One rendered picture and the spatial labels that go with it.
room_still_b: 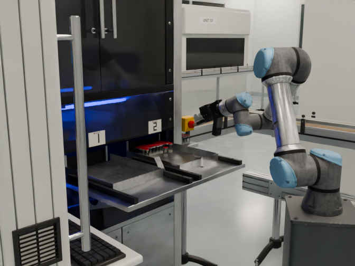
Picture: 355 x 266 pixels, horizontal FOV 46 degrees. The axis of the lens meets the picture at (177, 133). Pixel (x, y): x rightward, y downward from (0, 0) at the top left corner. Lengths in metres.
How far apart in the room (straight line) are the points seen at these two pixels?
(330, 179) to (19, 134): 1.10
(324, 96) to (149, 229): 1.65
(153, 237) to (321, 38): 1.82
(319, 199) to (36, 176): 1.04
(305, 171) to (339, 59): 1.64
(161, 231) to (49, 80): 1.38
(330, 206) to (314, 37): 1.74
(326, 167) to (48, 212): 0.99
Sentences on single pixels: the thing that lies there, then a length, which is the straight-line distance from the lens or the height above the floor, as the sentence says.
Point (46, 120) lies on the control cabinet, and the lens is 1.01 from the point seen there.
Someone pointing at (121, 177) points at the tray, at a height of 0.88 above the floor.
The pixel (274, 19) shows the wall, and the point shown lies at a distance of 10.87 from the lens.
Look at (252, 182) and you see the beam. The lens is 2.86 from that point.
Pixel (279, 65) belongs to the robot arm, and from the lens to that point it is 1.63.
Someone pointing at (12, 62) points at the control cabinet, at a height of 1.38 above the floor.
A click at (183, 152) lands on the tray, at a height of 0.88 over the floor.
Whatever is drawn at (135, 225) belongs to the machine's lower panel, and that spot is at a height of 0.56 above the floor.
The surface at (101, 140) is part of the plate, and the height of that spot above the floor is 1.01.
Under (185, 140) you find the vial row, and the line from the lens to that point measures 2.24.
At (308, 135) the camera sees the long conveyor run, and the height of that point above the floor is 0.88.
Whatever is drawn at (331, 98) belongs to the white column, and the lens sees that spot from 3.15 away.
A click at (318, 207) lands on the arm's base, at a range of 1.66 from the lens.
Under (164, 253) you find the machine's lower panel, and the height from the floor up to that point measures 0.33.
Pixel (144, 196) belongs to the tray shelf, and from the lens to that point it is 1.52.
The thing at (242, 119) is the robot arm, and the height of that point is 1.07.
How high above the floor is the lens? 1.43
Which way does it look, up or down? 13 degrees down
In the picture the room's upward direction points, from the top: straight up
